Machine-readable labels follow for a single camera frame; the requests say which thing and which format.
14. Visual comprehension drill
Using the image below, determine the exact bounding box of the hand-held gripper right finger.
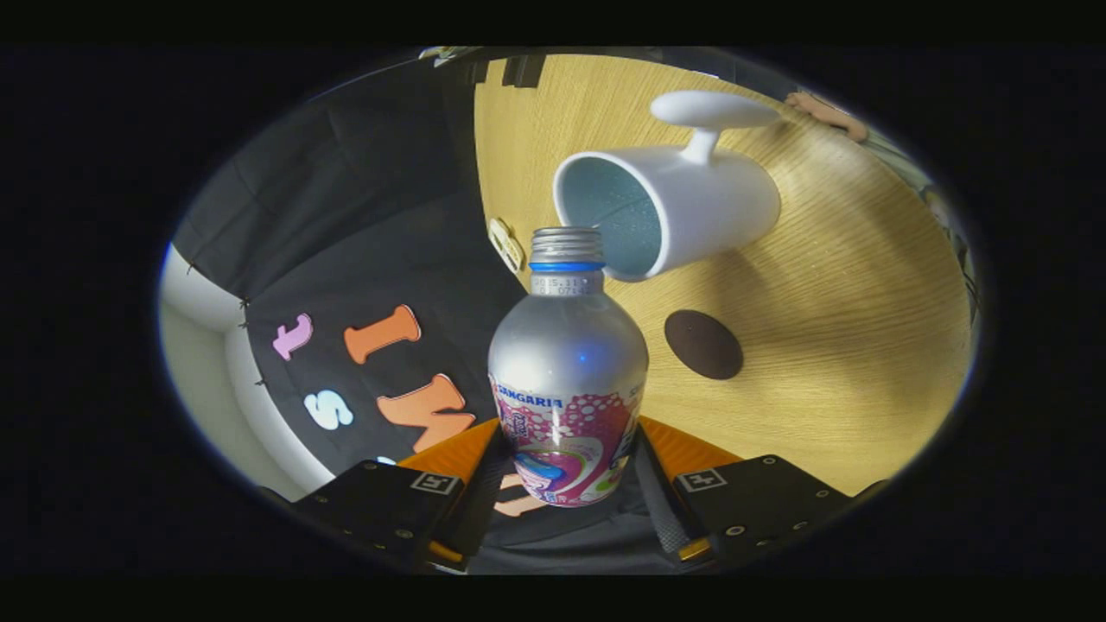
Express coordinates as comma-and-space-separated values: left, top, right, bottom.
633, 416, 856, 569

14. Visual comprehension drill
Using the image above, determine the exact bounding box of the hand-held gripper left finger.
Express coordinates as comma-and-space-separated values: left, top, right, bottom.
289, 418, 515, 573

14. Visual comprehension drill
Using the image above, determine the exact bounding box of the dark brown round coaster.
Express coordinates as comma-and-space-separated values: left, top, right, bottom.
664, 309, 744, 381

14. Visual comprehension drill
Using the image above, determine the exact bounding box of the silver juice bottle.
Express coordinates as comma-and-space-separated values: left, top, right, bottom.
487, 226, 650, 508

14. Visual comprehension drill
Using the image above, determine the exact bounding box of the white cup with blue inside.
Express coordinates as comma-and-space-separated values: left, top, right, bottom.
552, 91, 783, 282

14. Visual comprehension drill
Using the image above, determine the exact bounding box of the wooden table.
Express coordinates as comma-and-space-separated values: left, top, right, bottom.
474, 54, 973, 498

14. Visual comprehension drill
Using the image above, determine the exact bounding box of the small white yellow tray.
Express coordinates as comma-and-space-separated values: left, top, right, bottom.
488, 217, 526, 275

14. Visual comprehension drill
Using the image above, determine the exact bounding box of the black backdrop cloth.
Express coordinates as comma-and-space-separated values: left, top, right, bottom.
173, 52, 683, 575

